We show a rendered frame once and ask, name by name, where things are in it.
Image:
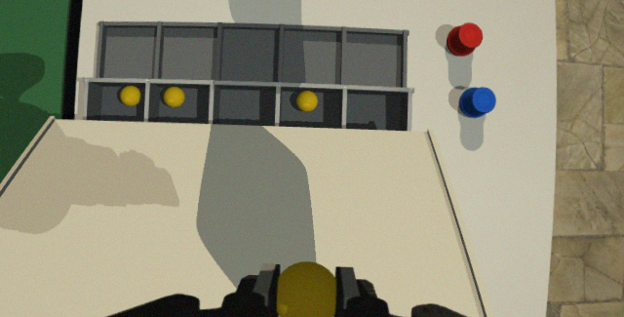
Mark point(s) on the red plug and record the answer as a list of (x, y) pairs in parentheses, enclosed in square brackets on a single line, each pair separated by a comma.
[(464, 39)]

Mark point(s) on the yellow ball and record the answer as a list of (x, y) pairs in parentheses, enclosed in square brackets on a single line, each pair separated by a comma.
[(130, 95), (306, 289), (174, 97), (306, 101)]

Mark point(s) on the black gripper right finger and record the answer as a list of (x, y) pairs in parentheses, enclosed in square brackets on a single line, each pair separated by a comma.
[(350, 299)]

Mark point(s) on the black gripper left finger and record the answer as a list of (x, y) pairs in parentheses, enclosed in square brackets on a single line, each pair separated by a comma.
[(259, 297)]

